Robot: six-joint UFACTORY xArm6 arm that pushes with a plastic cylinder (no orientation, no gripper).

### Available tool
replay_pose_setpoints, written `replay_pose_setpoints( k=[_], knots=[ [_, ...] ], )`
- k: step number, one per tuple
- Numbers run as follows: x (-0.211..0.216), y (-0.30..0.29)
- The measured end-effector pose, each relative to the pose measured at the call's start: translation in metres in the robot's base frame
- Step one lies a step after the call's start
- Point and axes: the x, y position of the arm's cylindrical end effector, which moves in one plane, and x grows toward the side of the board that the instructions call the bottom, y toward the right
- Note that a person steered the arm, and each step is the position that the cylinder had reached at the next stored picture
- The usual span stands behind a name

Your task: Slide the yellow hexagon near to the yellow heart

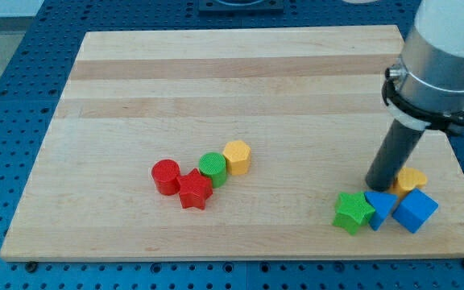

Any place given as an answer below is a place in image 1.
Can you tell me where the dark square base plate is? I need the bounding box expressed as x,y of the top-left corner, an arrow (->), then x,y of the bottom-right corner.
198,0 -> 284,13

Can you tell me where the blue triangle block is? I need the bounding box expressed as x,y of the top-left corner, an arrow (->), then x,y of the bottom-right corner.
365,192 -> 397,231

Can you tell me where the yellow hexagon block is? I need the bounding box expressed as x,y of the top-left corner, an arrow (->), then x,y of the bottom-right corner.
222,140 -> 251,176

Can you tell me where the red star block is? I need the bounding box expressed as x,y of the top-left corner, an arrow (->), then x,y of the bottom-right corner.
177,168 -> 213,210

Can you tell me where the green star block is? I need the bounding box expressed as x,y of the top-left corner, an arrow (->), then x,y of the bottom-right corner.
332,192 -> 375,235

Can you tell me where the yellow heart block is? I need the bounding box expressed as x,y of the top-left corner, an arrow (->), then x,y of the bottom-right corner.
388,167 -> 429,199

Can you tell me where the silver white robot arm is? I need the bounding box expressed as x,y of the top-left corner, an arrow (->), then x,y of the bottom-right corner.
365,0 -> 464,191

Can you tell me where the green cylinder block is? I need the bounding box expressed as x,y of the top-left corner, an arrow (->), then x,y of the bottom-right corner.
198,152 -> 227,188

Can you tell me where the red cylinder block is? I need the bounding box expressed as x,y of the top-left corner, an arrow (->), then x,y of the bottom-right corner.
151,159 -> 180,196

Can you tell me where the wooden board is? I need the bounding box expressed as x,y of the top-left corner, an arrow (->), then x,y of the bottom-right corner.
0,25 -> 464,262

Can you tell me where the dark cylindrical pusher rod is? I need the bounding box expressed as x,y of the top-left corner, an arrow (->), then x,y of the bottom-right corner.
365,120 -> 424,192

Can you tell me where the blue cube block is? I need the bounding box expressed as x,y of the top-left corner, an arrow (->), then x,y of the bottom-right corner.
392,188 -> 439,234

